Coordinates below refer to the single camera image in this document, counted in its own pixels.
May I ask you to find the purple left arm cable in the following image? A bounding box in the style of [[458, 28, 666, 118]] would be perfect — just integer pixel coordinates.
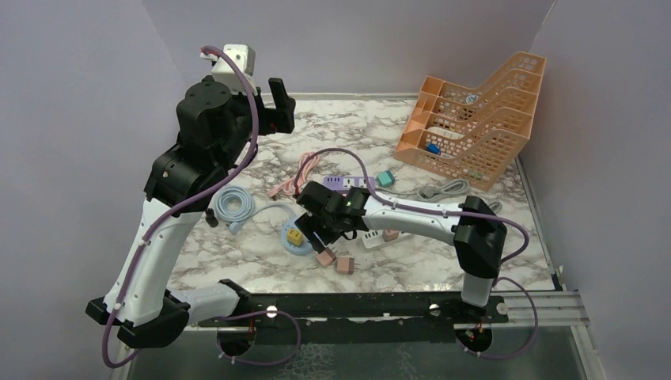
[[100, 45, 302, 370]]

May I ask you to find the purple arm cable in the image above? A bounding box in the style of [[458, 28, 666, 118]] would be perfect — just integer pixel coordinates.
[[293, 147, 540, 364], [100, 45, 302, 370]]

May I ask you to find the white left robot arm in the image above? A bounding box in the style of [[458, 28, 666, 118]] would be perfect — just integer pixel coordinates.
[[86, 77, 296, 349]]

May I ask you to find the teal plug adapter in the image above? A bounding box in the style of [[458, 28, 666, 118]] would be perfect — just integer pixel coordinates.
[[376, 170, 396, 188]]

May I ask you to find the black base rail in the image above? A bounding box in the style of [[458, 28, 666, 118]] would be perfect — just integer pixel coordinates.
[[199, 291, 509, 345]]

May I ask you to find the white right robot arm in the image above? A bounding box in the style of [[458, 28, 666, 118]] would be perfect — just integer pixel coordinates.
[[294, 181, 507, 322]]

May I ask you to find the yellow plug adapter front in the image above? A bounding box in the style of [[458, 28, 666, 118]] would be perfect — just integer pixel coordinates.
[[286, 228, 304, 247]]

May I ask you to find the purple power strip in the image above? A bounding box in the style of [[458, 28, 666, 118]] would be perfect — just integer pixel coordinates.
[[322, 175, 376, 194]]

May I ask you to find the white power strip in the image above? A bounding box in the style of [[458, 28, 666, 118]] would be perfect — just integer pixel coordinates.
[[360, 230, 414, 250]]

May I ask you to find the orange plastic file rack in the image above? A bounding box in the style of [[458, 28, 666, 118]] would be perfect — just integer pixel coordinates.
[[392, 51, 547, 192]]

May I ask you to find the pink plug adapter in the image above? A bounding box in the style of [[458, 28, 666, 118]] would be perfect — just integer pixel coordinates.
[[335, 256, 355, 275], [381, 230, 400, 242], [316, 248, 337, 268]]

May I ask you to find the round blue power socket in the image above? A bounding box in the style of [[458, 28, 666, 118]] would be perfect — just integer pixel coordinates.
[[280, 218, 317, 257]]

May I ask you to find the pink cable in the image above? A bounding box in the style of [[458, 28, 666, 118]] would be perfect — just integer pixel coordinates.
[[266, 152, 322, 200]]

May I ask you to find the small black cylinder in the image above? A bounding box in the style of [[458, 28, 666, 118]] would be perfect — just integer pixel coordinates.
[[205, 208, 219, 228]]

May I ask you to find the blue coiled cable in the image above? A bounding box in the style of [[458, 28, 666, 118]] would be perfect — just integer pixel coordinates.
[[214, 185, 300, 236]]

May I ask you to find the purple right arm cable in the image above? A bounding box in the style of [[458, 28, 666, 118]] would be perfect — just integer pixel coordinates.
[[293, 147, 540, 364]]

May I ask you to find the grey cable of purple strip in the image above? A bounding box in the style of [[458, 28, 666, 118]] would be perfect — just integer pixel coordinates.
[[375, 179, 472, 203]]

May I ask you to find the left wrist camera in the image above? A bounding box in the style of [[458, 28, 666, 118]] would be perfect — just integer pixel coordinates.
[[209, 44, 259, 96]]

